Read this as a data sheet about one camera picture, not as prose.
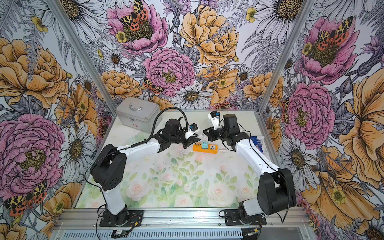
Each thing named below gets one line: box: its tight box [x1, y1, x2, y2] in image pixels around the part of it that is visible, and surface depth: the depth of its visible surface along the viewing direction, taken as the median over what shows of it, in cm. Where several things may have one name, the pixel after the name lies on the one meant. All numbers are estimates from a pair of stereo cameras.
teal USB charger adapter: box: [202, 141, 208, 150], surface depth 95 cm
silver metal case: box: [115, 97, 162, 134], surface depth 104 cm
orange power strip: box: [192, 142, 218, 154], surface depth 99 cm
